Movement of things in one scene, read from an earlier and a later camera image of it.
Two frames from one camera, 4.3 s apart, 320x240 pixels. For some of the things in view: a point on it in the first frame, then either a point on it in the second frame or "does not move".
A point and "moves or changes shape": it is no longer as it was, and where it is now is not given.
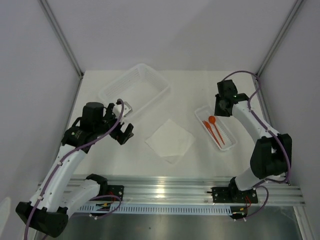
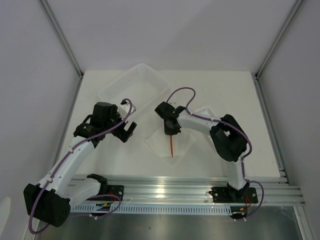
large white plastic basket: (138, 88) does not move
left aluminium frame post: (60, 36) does not move
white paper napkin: (170, 141) does not move
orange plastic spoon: (212, 119) moves or changes shape
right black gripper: (217, 111) → (169, 132)
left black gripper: (121, 137) does not move
